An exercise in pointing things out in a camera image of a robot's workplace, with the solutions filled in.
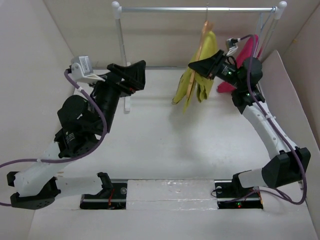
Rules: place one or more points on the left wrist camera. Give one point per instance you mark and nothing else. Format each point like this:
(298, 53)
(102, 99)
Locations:
(81, 71)

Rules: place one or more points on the pink hanging garment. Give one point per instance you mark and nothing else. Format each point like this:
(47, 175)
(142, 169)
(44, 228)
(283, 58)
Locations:
(242, 60)

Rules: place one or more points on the white metal clothes rack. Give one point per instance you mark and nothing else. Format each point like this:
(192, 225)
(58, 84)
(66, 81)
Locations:
(191, 83)

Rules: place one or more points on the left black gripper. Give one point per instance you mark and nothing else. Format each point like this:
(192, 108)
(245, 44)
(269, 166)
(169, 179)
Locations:
(135, 75)

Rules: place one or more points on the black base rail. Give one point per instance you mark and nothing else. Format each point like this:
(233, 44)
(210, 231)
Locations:
(223, 191)

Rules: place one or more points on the blue hanger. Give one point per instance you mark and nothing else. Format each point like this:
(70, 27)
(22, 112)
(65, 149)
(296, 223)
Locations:
(264, 28)

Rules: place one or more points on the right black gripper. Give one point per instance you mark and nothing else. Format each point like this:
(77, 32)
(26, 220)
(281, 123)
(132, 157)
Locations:
(206, 66)

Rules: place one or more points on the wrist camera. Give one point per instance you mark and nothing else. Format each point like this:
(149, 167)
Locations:
(81, 71)
(232, 45)

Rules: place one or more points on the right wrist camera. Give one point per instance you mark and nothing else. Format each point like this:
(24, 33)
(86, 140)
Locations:
(232, 45)

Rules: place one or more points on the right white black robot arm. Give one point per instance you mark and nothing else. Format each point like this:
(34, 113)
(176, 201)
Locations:
(288, 162)

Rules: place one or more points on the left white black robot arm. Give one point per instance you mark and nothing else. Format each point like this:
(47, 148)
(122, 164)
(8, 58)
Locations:
(85, 119)

